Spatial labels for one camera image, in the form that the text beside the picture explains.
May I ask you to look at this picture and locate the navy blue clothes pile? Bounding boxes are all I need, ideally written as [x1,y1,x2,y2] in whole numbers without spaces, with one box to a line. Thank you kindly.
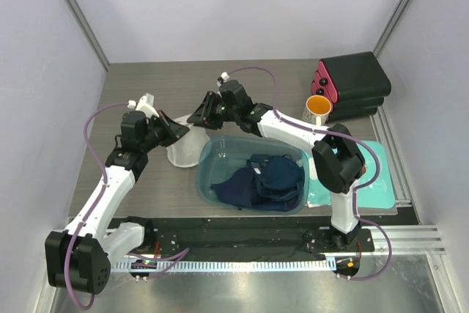
[210,154,305,212]

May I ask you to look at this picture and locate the middle black pink case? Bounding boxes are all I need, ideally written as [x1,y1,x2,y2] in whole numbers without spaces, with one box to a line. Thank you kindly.
[311,71,384,110]

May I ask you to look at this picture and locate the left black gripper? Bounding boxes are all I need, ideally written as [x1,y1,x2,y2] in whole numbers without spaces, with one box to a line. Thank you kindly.
[140,110,189,152]

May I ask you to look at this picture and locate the white slotted cable duct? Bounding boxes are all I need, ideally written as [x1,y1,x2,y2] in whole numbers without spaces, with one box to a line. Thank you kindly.
[111,257,336,274]

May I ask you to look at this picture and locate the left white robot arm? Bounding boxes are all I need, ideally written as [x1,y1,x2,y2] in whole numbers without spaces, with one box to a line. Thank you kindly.
[45,111,190,295]

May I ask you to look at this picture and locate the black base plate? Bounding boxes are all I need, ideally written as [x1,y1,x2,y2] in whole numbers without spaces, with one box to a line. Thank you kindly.
[67,213,418,255]

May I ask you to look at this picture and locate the teal silicone mat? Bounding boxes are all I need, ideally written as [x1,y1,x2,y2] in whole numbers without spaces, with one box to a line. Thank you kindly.
[306,141,395,210]

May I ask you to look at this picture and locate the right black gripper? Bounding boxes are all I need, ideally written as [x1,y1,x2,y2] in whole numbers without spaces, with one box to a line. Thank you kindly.
[189,91,240,130]

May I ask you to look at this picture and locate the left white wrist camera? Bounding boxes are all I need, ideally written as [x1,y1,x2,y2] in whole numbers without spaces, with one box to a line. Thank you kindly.
[127,93,159,119]

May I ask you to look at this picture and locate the aluminium frame rail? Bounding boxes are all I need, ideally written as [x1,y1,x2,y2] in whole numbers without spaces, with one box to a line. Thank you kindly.
[45,227,448,259]

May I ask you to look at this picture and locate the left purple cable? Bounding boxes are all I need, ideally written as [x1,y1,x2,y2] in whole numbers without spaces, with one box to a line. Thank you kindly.
[64,101,191,309]

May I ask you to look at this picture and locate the bottom black pink case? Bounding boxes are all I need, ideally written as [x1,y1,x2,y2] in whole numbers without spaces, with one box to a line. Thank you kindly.
[309,81,380,122]

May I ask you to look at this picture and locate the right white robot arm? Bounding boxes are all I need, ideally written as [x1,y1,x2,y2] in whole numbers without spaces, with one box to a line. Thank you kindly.
[188,80,365,251]

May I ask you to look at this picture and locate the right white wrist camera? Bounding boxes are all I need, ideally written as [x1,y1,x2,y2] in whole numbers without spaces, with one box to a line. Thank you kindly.
[217,72,230,87]

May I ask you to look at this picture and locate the black pink case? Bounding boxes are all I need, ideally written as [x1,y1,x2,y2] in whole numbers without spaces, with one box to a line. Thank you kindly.
[311,71,384,110]
[309,81,380,122]
[311,51,391,103]

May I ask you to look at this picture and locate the top black pink case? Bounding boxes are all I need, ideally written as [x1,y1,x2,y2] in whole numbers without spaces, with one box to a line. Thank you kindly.
[311,51,391,103]

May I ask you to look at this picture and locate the purple cable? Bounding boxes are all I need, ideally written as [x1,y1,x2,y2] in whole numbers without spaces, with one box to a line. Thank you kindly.
[226,66,393,281]
[64,101,191,309]

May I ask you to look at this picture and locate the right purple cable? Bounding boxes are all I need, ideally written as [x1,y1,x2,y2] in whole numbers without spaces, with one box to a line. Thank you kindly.
[226,66,393,281]

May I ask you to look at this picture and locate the teal plastic basin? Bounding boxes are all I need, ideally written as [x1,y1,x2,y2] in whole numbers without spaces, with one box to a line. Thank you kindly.
[196,136,309,215]

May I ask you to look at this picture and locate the white mug orange inside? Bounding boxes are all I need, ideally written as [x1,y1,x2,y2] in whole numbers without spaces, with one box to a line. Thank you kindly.
[302,95,333,125]

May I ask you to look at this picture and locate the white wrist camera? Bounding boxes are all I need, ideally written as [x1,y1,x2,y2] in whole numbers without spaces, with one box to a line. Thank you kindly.
[127,93,159,119]
[217,72,230,87]

